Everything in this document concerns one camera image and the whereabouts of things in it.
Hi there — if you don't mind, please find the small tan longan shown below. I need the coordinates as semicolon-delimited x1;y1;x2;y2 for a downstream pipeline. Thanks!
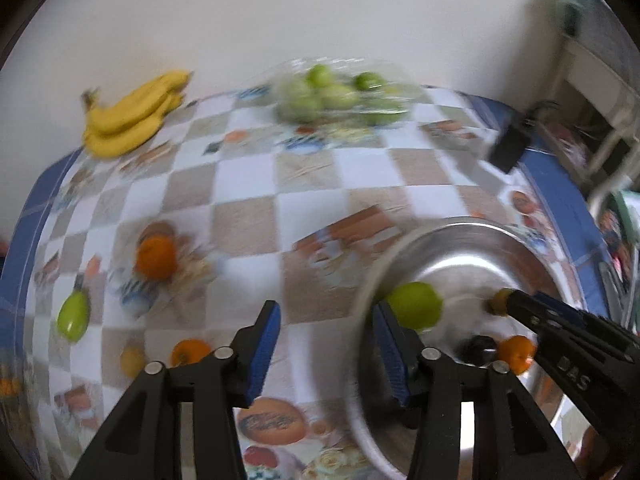
120;345;147;378
487;288;512;316

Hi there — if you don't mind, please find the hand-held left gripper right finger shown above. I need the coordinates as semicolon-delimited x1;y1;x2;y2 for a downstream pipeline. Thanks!
372;301;583;480

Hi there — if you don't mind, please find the round steel bowl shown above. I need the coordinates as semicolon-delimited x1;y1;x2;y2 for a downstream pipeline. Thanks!
345;216;621;480

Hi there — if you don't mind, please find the yellow banana bunch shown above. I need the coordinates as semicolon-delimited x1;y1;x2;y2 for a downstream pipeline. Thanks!
81;69;193;161

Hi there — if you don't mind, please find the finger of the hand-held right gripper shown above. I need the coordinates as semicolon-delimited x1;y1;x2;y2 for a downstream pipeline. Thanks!
501;288;640;351

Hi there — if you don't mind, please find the dark plum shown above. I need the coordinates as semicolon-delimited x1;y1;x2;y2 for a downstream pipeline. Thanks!
460;335;500;367

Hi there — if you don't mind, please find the black power bank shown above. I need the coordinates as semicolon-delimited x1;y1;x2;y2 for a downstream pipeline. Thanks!
487;122;535;173

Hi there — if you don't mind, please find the large green jujube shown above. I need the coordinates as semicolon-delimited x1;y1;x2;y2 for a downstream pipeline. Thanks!
56;290;91;343
386;281;444;332

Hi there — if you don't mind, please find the green book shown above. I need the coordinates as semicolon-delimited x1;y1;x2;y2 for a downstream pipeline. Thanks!
597;192;640;261

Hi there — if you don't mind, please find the clear plastic punnet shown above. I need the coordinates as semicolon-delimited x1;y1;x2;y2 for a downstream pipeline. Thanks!
270;55;421;128

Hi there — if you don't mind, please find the orange tangerine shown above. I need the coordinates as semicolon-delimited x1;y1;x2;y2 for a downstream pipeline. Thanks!
496;335;537;376
134;235;179;281
170;339;213;368

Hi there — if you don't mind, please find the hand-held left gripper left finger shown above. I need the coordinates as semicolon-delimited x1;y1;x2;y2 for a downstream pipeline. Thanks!
70;300;282;480

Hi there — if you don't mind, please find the pale blue round object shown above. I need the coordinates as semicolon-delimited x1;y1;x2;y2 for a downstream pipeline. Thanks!
562;0;628;43

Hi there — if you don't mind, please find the pile of green jujubes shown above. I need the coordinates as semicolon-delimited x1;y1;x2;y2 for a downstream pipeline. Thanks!
277;64;408;127

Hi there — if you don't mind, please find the white chair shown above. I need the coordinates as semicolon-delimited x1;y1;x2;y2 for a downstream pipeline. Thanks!
540;25;640;201

